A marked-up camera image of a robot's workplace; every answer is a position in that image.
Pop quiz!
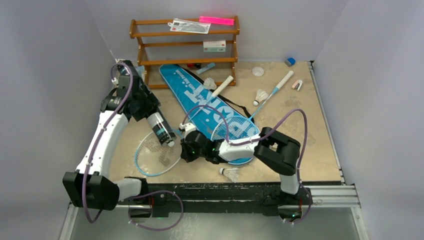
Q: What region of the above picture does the blue racket on bag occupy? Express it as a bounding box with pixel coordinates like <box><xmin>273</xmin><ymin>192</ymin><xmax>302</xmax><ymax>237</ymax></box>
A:
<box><xmin>210</xmin><ymin>70</ymin><xmax>295</xmax><ymax>143</ymax></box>

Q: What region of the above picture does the pink ruler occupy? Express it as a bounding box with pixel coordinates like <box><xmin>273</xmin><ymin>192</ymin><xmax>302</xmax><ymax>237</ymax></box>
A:
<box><xmin>199</xmin><ymin>16</ymin><xmax>235</xmax><ymax>26</ymax></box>

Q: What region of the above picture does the blue racket bag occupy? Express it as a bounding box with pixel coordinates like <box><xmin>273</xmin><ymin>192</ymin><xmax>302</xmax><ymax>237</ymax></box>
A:
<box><xmin>158</xmin><ymin>64</ymin><xmax>261</xmax><ymax>166</ymax></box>

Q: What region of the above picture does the blue white eraser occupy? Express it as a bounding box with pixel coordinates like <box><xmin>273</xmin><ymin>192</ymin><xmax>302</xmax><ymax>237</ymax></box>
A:
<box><xmin>284</xmin><ymin>57</ymin><xmax>296</xmax><ymax>67</ymax></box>

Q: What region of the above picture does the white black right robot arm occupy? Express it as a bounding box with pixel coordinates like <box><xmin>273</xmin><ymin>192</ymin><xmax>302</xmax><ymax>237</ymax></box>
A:
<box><xmin>180</xmin><ymin>127</ymin><xmax>313</xmax><ymax>208</ymax></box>

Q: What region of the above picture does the red black stamp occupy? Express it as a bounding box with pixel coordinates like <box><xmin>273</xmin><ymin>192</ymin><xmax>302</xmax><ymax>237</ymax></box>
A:
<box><xmin>186</xmin><ymin>63</ymin><xmax>202</xmax><ymax>69</ymax></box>

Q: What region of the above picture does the white green small box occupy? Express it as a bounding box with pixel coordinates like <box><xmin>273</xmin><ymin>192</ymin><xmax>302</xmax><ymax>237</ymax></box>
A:
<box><xmin>203</xmin><ymin>40</ymin><xmax>227</xmax><ymax>53</ymax></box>

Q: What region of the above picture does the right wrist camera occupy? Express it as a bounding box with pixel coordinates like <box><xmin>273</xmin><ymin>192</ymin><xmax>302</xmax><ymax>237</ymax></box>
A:
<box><xmin>178</xmin><ymin>122</ymin><xmax>197</xmax><ymax>138</ymax></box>

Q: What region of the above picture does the blue white packaged item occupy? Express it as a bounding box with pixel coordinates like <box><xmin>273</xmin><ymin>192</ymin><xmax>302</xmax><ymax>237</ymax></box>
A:
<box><xmin>135</xmin><ymin>65</ymin><xmax>146</xmax><ymax>82</ymax></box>

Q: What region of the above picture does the pink white small clip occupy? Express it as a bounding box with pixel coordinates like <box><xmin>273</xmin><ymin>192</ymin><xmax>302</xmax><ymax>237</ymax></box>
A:
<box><xmin>291</xmin><ymin>79</ymin><xmax>303</xmax><ymax>92</ymax></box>

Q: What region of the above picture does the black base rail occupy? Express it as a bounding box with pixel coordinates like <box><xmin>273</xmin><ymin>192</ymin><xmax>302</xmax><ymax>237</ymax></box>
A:
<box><xmin>116</xmin><ymin>181</ymin><xmax>345</xmax><ymax>219</ymax></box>

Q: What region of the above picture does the clear tube lid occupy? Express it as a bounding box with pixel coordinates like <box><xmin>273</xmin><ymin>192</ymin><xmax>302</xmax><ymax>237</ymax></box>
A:
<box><xmin>251</xmin><ymin>66</ymin><xmax>265</xmax><ymax>77</ymax></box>

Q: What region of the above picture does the black shuttlecock tube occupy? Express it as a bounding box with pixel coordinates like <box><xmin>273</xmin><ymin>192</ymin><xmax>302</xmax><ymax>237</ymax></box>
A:
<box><xmin>147</xmin><ymin>111</ymin><xmax>177</xmax><ymax>148</ymax></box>

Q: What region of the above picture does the white plastic package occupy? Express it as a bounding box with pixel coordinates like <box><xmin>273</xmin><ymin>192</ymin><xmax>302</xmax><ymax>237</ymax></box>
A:
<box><xmin>167</xmin><ymin>18</ymin><xmax>211</xmax><ymax>34</ymax></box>

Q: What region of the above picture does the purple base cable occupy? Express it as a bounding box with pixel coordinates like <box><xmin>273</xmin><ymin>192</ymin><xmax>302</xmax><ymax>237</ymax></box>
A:
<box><xmin>127</xmin><ymin>190</ymin><xmax>185</xmax><ymax>232</ymax></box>

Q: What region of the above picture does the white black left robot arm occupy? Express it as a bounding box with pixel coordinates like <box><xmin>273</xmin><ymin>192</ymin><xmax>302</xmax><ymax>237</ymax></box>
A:
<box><xmin>62</xmin><ymin>60</ymin><xmax>161</xmax><ymax>211</ymax></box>

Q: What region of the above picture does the blue racket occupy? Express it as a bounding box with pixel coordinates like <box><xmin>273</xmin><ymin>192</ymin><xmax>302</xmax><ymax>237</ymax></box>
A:
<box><xmin>134</xmin><ymin>128</ymin><xmax>183</xmax><ymax>177</ymax></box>
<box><xmin>210</xmin><ymin>70</ymin><xmax>295</xmax><ymax>143</ymax></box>

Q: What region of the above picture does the wooden shelf rack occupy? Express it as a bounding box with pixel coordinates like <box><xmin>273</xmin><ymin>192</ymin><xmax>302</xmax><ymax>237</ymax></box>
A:
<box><xmin>129</xmin><ymin>15</ymin><xmax>240</xmax><ymax>83</ymax></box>

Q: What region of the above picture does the shuttlecock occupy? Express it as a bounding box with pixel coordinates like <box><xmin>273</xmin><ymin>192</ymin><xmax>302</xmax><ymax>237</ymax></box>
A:
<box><xmin>203</xmin><ymin>77</ymin><xmax>218</xmax><ymax>91</ymax></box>
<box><xmin>253</xmin><ymin>89</ymin><xmax>269</xmax><ymax>106</ymax></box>
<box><xmin>218</xmin><ymin>167</ymin><xmax>240</xmax><ymax>183</ymax></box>

